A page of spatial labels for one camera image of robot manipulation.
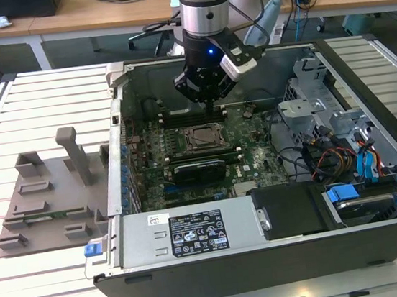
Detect green motherboard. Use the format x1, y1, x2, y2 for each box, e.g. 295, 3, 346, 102
122, 100, 292, 214

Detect pale blue teach pendant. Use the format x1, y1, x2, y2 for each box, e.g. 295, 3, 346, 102
239, 0, 288, 46

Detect blue case latch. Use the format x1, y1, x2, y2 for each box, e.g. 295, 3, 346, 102
82, 242, 104, 260

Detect blue flat data wire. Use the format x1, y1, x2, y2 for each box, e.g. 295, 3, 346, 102
352, 136, 381, 186

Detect red flat data wire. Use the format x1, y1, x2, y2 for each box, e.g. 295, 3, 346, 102
371, 145, 388, 181

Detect power wire bundle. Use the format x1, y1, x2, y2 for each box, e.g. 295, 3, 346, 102
301, 134, 360, 184

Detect black graphics card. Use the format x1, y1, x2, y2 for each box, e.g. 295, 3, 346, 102
171, 157, 229, 188

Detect black RAM slot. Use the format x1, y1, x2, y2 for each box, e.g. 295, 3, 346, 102
158, 111, 228, 129
165, 149, 244, 171
157, 104, 227, 121
164, 144, 239, 163

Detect white power strip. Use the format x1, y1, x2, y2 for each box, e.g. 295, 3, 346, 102
265, 22, 287, 46

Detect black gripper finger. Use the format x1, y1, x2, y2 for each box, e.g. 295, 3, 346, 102
172, 65, 213, 121
206, 73, 242, 116

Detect green RAM stick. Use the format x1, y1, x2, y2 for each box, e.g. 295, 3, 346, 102
21, 210, 69, 225

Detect black PC case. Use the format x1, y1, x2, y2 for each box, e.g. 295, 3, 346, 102
60, 28, 397, 297

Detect grey parts rack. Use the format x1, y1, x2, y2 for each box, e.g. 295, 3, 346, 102
0, 121, 124, 259

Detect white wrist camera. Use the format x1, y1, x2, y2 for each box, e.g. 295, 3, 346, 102
206, 29, 270, 84

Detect hard disk in blue carrier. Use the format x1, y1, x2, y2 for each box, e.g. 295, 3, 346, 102
320, 174, 397, 231

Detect grey power supply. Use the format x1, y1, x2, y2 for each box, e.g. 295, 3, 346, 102
114, 198, 270, 270

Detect metal drive cage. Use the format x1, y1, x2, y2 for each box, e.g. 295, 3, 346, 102
270, 46, 378, 150

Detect grey case latch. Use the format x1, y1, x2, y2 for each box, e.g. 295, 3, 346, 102
104, 61, 129, 91

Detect black office chair base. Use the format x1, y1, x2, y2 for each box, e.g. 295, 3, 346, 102
127, 28, 175, 60

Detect small silver heatsink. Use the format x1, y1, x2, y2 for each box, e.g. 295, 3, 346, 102
233, 181, 257, 198

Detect black plastic shroud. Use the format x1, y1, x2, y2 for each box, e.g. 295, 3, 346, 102
248, 180, 332, 242

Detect teal box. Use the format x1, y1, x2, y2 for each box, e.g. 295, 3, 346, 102
341, 10, 379, 40

